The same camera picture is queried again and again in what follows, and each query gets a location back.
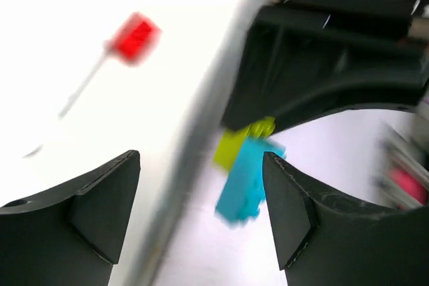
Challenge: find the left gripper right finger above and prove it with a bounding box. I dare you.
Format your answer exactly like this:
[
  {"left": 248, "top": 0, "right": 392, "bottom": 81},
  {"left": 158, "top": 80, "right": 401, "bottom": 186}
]
[{"left": 263, "top": 152, "right": 428, "bottom": 286}]

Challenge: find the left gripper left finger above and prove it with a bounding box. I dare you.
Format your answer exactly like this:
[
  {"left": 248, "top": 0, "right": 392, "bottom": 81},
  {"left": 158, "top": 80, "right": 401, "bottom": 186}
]
[{"left": 1, "top": 150, "right": 140, "bottom": 286}]

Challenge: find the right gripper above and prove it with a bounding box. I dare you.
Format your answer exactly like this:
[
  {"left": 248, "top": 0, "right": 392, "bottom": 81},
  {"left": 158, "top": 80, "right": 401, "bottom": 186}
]
[{"left": 223, "top": 0, "right": 428, "bottom": 131}]

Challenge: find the blue long lego brick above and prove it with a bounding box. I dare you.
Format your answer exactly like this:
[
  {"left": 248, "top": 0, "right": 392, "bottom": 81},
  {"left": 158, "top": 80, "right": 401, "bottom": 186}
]
[{"left": 215, "top": 137, "right": 286, "bottom": 227}]

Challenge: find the green lego brick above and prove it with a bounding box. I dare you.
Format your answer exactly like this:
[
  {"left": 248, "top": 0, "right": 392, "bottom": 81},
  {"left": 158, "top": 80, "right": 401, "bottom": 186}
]
[{"left": 213, "top": 117, "right": 275, "bottom": 172}]

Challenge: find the white divided tray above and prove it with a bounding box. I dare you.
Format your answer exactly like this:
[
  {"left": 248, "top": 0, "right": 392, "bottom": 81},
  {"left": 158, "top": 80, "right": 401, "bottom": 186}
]
[{"left": 1, "top": 0, "right": 264, "bottom": 285}]

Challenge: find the large red lego brick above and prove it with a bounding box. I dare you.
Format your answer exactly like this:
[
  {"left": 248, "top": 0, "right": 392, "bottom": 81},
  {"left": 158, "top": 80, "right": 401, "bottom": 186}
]
[{"left": 104, "top": 12, "right": 162, "bottom": 65}]

